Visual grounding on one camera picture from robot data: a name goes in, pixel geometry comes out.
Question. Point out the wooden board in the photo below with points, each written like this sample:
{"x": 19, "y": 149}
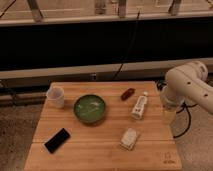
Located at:
{"x": 97, "y": 147}

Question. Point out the small brown block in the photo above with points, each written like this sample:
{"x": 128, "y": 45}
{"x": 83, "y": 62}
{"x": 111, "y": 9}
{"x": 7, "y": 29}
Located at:
{"x": 128, "y": 93}

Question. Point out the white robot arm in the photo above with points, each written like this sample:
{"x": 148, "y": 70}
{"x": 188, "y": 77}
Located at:
{"x": 186, "y": 81}

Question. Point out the black eraser block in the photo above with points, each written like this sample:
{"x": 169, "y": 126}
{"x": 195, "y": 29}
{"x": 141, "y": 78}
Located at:
{"x": 57, "y": 140}

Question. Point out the green bowl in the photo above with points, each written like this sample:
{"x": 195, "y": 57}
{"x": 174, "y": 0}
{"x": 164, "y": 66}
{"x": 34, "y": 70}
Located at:
{"x": 89, "y": 109}

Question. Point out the clear plastic cup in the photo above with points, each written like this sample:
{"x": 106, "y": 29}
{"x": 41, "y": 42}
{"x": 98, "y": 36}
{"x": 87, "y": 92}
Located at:
{"x": 55, "y": 96}

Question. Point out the white tube bottle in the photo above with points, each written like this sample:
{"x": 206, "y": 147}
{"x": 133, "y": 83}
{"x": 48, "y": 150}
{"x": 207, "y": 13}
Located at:
{"x": 139, "y": 107}

